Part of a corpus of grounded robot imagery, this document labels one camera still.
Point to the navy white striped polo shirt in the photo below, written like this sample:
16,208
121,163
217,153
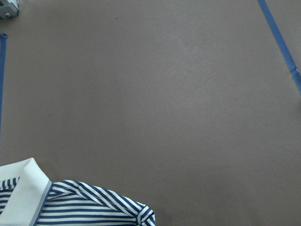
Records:
29,198

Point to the brown paper table cover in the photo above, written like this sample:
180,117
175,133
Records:
184,105

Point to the blue tape line lengthwise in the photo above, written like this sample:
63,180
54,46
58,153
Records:
290,63

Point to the aluminium frame post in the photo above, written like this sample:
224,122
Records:
9,8

